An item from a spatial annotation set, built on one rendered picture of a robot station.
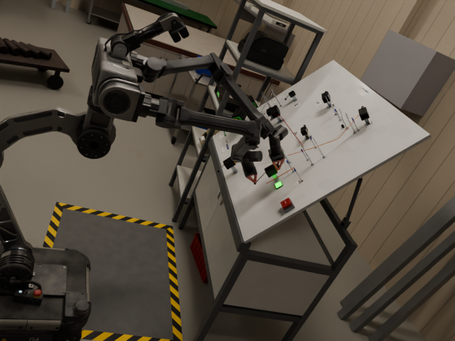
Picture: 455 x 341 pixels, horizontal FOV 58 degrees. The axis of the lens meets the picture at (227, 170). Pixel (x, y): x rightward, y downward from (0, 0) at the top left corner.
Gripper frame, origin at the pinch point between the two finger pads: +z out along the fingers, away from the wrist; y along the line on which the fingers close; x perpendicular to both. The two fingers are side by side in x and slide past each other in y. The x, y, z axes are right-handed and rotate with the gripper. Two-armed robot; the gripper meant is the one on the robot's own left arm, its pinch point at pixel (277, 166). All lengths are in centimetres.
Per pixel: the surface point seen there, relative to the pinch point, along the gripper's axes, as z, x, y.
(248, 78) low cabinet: 91, -49, 367
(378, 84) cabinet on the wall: 51, -145, 173
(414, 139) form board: -17, -61, -28
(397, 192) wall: 137, -136, 111
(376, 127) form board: -14, -53, -6
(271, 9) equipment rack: -60, -27, 91
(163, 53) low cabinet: 27, 58, 351
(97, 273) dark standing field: 62, 122, 19
